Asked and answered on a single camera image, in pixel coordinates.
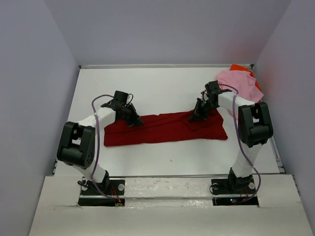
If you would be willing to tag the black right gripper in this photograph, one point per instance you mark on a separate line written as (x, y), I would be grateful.
(198, 114)

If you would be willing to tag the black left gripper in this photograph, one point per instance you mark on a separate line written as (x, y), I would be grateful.
(135, 121)

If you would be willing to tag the dark red t shirt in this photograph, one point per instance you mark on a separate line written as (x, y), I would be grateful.
(171, 127)

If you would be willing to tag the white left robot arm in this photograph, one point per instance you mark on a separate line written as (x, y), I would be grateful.
(79, 146)

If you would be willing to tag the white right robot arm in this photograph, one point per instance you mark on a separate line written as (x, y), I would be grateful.
(253, 128)

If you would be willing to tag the pink t shirt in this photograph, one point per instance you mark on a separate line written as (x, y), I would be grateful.
(243, 82)

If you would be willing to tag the orange t shirt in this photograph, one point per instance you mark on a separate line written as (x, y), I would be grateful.
(242, 68)

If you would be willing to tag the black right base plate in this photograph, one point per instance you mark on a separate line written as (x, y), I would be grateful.
(224, 195)

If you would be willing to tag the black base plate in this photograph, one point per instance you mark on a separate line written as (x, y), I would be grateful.
(224, 195)
(92, 196)

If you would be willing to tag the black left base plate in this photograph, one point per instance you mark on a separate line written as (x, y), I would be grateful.
(92, 196)

